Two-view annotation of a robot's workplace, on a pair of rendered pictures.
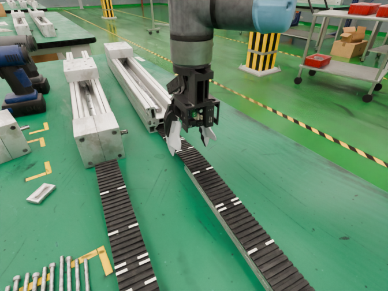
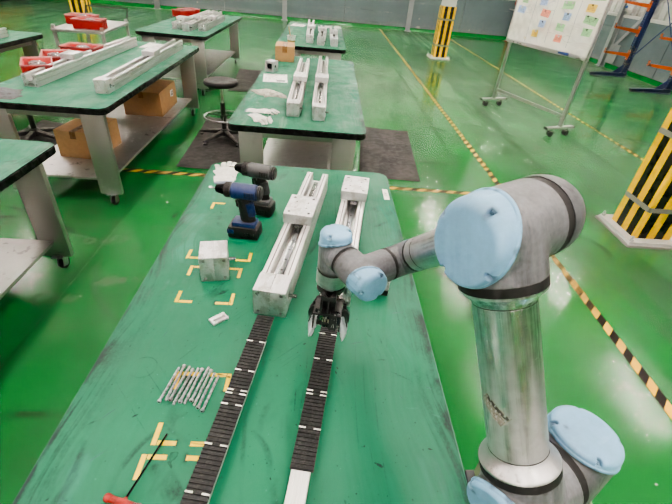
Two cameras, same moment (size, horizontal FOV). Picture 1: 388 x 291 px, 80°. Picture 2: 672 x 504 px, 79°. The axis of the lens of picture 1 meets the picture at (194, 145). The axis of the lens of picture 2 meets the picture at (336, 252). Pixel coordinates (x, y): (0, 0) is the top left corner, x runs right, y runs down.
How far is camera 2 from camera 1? 70 cm
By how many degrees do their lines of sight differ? 24
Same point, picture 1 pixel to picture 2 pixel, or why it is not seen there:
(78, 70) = (295, 215)
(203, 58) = (331, 287)
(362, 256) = (377, 481)
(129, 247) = (240, 382)
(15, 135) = (223, 266)
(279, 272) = (305, 446)
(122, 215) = (250, 361)
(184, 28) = (321, 267)
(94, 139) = (265, 296)
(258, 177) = (367, 389)
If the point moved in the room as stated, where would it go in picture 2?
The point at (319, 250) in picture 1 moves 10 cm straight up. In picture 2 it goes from (352, 458) to (356, 433)
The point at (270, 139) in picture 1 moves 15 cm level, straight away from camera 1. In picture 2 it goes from (417, 362) to (453, 342)
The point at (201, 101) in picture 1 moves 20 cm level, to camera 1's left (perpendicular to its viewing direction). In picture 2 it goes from (326, 312) to (264, 280)
